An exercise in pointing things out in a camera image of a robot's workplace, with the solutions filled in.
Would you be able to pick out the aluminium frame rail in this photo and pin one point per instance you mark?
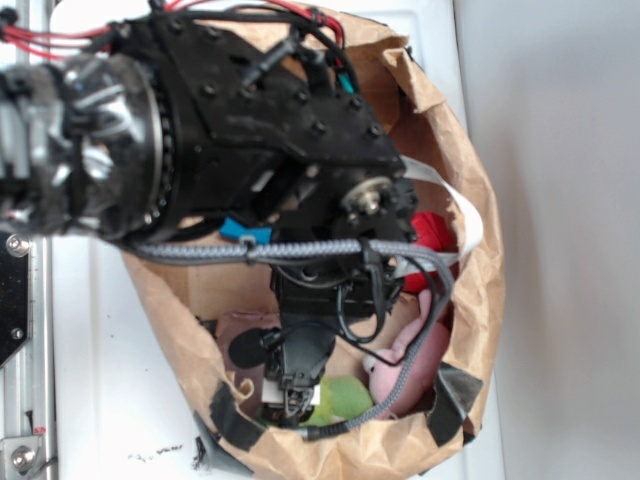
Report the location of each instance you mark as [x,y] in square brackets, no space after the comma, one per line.
[28,419]

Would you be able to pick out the white plastic bin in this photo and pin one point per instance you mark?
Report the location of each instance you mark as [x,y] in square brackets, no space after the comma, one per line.
[119,410]

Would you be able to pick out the blue rectangular block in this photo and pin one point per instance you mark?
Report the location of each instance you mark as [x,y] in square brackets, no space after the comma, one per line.
[233,230]

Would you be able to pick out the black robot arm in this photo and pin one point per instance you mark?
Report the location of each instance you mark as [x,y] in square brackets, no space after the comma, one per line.
[192,136]

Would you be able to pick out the black foam microphone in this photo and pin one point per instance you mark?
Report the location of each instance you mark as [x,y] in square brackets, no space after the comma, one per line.
[253,347]

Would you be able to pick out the pink plush bunny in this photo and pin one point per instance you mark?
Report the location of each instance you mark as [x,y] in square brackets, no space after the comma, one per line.
[383,377]

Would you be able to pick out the black mounting plate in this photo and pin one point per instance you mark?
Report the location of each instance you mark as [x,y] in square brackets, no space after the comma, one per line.
[16,326]

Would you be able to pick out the green plush animal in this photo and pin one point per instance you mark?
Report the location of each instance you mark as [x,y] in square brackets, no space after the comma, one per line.
[333,400]

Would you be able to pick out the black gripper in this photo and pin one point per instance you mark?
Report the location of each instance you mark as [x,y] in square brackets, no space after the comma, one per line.
[313,315]

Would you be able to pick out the brown paper bag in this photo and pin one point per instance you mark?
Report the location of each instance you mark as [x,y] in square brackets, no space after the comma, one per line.
[424,127]

